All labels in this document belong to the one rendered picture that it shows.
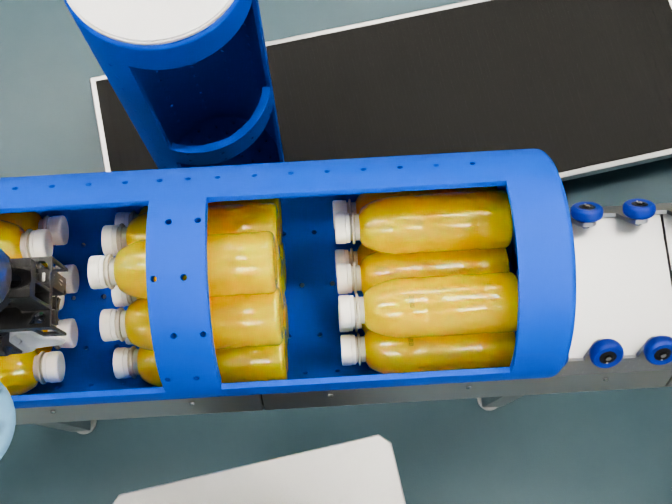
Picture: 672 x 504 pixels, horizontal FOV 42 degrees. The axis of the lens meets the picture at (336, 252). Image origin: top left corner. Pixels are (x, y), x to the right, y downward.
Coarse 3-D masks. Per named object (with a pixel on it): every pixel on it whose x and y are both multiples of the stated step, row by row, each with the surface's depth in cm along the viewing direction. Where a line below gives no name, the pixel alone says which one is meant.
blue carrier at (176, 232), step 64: (0, 192) 101; (64, 192) 100; (128, 192) 100; (192, 192) 100; (256, 192) 99; (320, 192) 99; (512, 192) 98; (64, 256) 122; (192, 256) 95; (320, 256) 123; (512, 256) 123; (192, 320) 95; (320, 320) 121; (64, 384) 114; (128, 384) 113; (192, 384) 101; (256, 384) 103; (320, 384) 103; (384, 384) 104
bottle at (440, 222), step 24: (456, 192) 108; (480, 192) 107; (504, 192) 107; (360, 216) 107; (384, 216) 105; (408, 216) 105; (432, 216) 105; (456, 216) 105; (480, 216) 105; (504, 216) 105; (360, 240) 108; (384, 240) 106; (408, 240) 106; (432, 240) 106; (456, 240) 106; (480, 240) 106; (504, 240) 106
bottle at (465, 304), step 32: (384, 288) 104; (416, 288) 103; (448, 288) 103; (480, 288) 103; (512, 288) 103; (384, 320) 103; (416, 320) 102; (448, 320) 103; (480, 320) 103; (512, 320) 103
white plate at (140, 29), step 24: (72, 0) 126; (96, 0) 126; (120, 0) 126; (144, 0) 126; (168, 0) 126; (192, 0) 126; (216, 0) 126; (96, 24) 125; (120, 24) 125; (144, 24) 125; (168, 24) 125; (192, 24) 125
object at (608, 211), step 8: (608, 208) 130; (616, 208) 129; (656, 208) 129; (664, 208) 128; (608, 216) 128; (616, 216) 128; (624, 216) 126; (576, 224) 126; (584, 224) 125; (592, 224) 125; (640, 224) 126
